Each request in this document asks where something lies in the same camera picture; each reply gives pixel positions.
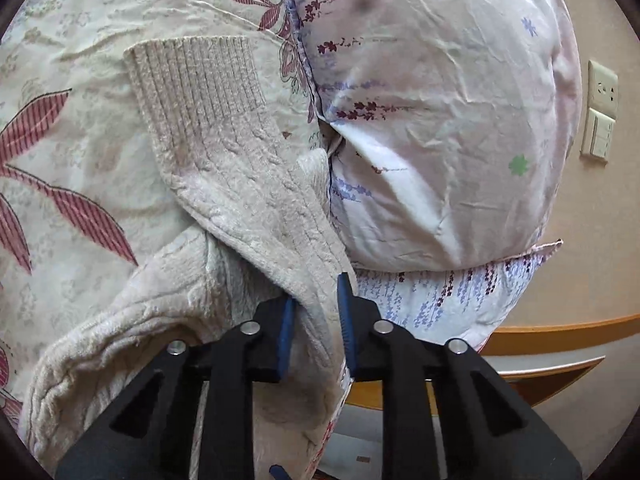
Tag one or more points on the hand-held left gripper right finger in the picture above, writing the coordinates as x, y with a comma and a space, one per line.
346, 325

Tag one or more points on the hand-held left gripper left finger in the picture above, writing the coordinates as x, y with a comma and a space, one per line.
286, 336

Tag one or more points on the white lavender-print pillow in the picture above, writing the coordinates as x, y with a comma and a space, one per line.
425, 300

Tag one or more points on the wooden headboard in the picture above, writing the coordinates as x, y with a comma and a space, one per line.
550, 332

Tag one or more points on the pink sprig-print pillow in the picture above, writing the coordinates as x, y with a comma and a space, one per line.
440, 110

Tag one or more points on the floral bed sheet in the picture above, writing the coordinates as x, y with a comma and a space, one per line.
75, 110

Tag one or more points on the wall light switch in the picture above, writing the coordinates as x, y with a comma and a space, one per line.
598, 135

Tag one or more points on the wall power socket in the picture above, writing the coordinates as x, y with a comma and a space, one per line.
602, 87

